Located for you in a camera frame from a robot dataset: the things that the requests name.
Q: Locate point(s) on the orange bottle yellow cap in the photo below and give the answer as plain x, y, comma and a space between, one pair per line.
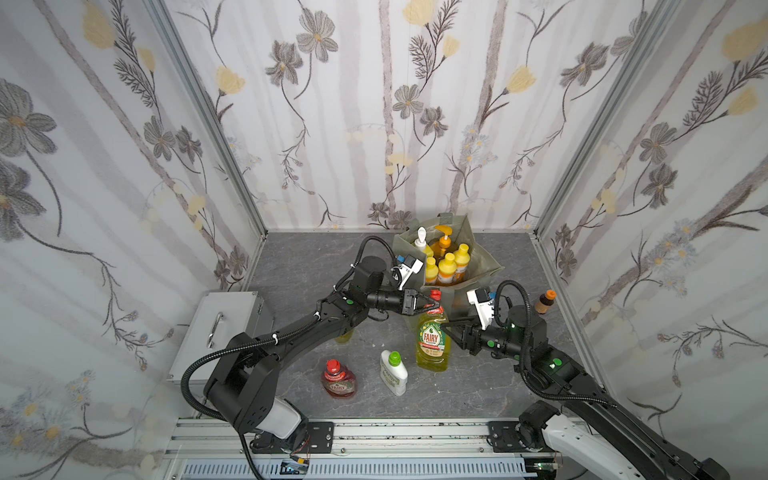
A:
462, 260
447, 268
431, 271

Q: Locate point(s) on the green bottle red cap rear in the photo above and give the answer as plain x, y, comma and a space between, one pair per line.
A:
345, 338

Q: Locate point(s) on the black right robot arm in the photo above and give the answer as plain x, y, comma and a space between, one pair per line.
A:
574, 414

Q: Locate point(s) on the large orange pump soap bottle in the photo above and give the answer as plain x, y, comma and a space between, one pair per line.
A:
443, 243

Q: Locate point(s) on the green bottle red cap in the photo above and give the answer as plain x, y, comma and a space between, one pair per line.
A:
433, 344
345, 338

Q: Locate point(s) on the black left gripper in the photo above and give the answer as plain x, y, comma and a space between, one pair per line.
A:
408, 301

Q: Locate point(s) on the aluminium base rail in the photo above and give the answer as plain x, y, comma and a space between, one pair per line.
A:
462, 448

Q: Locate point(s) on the green bottle red cap front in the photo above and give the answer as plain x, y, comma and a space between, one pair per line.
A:
433, 344

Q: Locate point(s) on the green fabric shopping bag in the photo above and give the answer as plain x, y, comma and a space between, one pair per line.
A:
478, 273

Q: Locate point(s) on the red soap bottle red cap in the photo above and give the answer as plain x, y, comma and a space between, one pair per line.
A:
338, 380

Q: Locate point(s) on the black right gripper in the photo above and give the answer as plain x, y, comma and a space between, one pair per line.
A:
469, 339

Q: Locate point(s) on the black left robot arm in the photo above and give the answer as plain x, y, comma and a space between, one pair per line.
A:
237, 384

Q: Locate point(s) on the white bottle green cap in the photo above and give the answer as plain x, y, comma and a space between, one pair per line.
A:
393, 372

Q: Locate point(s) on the grey metal box with handle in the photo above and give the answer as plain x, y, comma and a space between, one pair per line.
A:
219, 317

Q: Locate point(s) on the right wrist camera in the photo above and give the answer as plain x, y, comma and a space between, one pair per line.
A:
482, 299

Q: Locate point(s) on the large yellow pump soap bottle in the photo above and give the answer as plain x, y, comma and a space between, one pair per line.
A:
421, 244

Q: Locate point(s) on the small bottle orange cap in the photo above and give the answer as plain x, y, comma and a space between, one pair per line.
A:
545, 301

